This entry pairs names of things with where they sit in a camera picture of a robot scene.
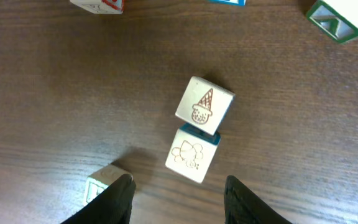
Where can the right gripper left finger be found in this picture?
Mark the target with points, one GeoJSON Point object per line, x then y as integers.
{"type": "Point", "coordinates": [112, 206]}

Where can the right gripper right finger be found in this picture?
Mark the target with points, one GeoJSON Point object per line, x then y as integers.
{"type": "Point", "coordinates": [242, 206]}

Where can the green R letter block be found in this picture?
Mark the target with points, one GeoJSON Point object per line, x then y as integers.
{"type": "Point", "coordinates": [100, 180]}

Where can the red O letter block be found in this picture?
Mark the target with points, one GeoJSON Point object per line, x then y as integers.
{"type": "Point", "coordinates": [191, 152]}

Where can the ice cream picture block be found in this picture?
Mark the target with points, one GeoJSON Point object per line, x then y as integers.
{"type": "Point", "coordinates": [204, 104]}

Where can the lone block left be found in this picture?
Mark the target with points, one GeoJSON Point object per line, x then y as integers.
{"type": "Point", "coordinates": [101, 6]}

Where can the blue sided centre block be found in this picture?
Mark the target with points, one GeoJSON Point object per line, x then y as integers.
{"type": "Point", "coordinates": [231, 2]}

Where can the teal A letter block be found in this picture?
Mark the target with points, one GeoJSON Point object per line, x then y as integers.
{"type": "Point", "coordinates": [336, 18]}

